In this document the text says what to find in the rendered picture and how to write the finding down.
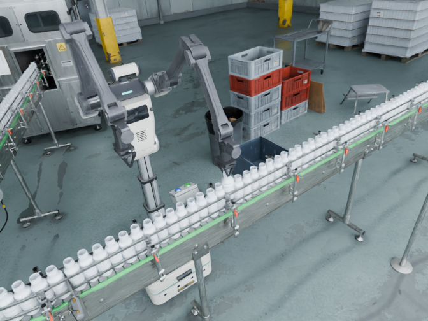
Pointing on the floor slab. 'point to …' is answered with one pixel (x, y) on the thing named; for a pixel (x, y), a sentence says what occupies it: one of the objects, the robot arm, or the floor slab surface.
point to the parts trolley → (304, 46)
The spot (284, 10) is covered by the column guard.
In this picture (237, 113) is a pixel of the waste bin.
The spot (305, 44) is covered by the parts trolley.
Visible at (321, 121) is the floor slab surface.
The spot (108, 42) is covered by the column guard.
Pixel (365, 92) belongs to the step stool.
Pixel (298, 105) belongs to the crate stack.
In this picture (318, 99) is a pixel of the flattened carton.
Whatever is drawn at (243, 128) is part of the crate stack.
